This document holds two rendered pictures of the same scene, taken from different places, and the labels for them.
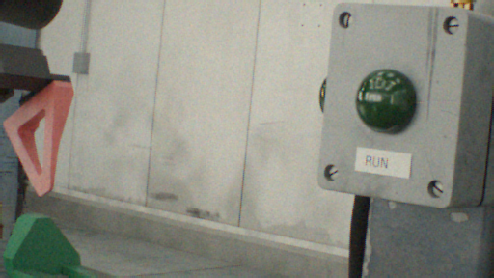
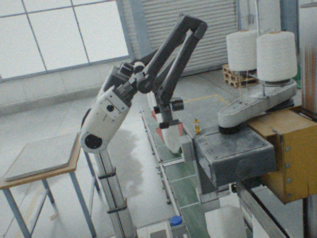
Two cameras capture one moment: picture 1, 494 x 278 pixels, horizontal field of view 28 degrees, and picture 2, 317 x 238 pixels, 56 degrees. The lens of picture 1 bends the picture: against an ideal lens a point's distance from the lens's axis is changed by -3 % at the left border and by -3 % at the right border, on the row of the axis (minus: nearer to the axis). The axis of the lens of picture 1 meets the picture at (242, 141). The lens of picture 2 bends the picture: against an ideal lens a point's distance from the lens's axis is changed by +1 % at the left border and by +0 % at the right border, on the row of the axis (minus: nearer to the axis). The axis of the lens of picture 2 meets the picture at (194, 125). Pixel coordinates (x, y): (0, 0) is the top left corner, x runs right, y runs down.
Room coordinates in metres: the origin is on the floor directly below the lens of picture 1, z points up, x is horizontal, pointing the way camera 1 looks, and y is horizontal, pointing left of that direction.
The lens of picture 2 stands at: (-0.36, -0.79, 1.81)
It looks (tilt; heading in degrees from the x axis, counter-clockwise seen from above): 21 degrees down; 38
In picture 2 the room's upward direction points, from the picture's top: 10 degrees counter-clockwise
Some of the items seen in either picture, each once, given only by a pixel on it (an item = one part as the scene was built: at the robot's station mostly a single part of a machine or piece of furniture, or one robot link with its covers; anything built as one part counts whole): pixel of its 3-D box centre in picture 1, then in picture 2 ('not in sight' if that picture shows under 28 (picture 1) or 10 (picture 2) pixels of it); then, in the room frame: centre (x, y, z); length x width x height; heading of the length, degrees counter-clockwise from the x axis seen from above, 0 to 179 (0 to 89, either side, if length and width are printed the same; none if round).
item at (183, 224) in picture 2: not in sight; (177, 226); (0.48, 0.08, 0.81); 0.08 x 0.08 x 0.06; 49
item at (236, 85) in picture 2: not in sight; (252, 77); (6.11, 2.22, 0.07); 1.20 x 0.82 x 0.14; 137
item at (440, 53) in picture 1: (414, 103); (186, 148); (0.47, -0.08, 1.29); 0.08 x 0.05 x 0.09; 49
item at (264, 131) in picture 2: not in sight; (259, 143); (0.65, -0.32, 1.26); 0.22 x 0.05 x 0.16; 49
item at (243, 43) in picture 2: not in sight; (245, 50); (0.85, -0.20, 1.61); 0.17 x 0.17 x 0.17
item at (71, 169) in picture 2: not in sight; (59, 186); (0.81, 1.95, 0.38); 0.95 x 0.62 x 0.75; 49
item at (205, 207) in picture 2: not in sight; (208, 203); (0.52, -0.11, 0.98); 0.09 x 0.05 x 0.05; 139
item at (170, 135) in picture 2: not in sight; (168, 117); (1.94, 1.34, 0.74); 0.47 x 0.22 x 0.72; 47
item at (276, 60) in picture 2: not in sight; (275, 55); (0.68, -0.40, 1.61); 0.15 x 0.14 x 0.17; 49
